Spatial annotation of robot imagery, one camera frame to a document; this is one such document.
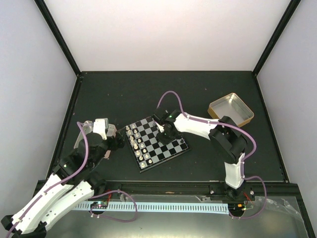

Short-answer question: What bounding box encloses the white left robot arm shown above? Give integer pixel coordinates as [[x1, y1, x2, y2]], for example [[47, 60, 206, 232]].
[[1, 118, 125, 238]]

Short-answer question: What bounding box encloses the gold metal tin tray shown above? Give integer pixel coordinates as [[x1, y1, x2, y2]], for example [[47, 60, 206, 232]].
[[208, 93, 255, 127]]

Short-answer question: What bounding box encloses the light blue cable duct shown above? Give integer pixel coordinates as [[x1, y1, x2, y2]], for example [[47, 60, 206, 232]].
[[73, 201, 229, 215]]

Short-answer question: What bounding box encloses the row of white chess pieces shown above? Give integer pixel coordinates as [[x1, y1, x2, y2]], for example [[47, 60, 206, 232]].
[[125, 123, 153, 171]]

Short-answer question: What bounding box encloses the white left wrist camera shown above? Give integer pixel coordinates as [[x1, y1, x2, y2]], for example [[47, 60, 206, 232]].
[[93, 118, 108, 140]]

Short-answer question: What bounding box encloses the black mounting rail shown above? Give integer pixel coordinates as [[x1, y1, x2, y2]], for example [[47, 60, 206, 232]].
[[95, 181, 302, 201]]

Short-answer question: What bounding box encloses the black frame post right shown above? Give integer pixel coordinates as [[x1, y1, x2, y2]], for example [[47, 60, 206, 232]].
[[252, 0, 301, 76]]

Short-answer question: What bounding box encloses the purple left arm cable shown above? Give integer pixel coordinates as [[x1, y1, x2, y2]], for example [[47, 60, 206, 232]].
[[4, 121, 90, 238]]

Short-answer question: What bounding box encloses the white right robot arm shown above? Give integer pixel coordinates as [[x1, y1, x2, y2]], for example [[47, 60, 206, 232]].
[[152, 108, 247, 200]]

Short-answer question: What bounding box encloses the black frame post left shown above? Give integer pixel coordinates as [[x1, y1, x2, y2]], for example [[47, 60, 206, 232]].
[[34, 0, 81, 76]]

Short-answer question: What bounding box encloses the black white chess board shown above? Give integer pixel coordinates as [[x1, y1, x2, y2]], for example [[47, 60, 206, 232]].
[[128, 117, 190, 173]]

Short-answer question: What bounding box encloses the black frame post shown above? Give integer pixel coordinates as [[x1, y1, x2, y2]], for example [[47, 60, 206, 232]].
[[34, 0, 81, 76], [252, 0, 301, 76]]

